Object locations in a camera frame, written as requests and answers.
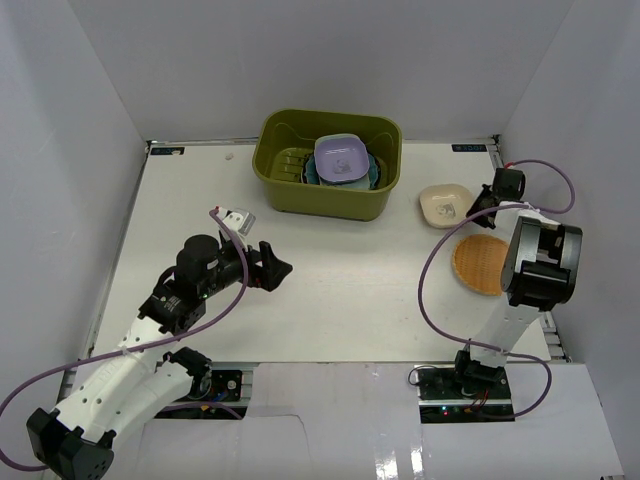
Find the teal scalloped plate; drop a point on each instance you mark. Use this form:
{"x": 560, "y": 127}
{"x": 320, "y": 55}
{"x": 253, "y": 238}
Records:
{"x": 369, "y": 181}

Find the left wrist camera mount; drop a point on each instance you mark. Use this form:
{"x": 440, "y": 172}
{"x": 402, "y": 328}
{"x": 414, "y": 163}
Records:
{"x": 237, "y": 221}

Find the olive green plastic bin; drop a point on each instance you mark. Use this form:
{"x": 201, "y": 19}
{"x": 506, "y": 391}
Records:
{"x": 289, "y": 135}

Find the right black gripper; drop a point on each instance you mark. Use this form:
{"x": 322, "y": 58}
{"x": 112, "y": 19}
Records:
{"x": 487, "y": 192}

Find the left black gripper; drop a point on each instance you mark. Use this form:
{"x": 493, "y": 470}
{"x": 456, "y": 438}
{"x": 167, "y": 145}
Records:
{"x": 258, "y": 270}

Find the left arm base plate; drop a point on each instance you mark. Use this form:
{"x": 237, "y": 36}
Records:
{"x": 220, "y": 386}

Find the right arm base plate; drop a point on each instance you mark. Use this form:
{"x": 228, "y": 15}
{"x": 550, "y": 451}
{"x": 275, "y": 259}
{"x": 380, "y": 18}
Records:
{"x": 444, "y": 397}

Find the orange woven round plate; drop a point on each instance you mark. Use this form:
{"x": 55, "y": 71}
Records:
{"x": 478, "y": 260}

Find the black rimmed beige plate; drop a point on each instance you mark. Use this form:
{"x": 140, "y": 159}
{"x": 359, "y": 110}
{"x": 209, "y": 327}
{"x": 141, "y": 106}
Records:
{"x": 303, "y": 176}

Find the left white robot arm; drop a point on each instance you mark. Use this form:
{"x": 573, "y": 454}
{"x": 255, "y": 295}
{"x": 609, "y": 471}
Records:
{"x": 77, "y": 439}

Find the lavender square dish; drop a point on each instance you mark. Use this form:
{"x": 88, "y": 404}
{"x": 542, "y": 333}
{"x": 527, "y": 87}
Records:
{"x": 340, "y": 160}

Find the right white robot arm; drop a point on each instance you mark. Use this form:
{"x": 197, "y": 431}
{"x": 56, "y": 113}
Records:
{"x": 540, "y": 271}

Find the cream square dish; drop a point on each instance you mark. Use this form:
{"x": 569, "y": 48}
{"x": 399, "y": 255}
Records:
{"x": 445, "y": 205}

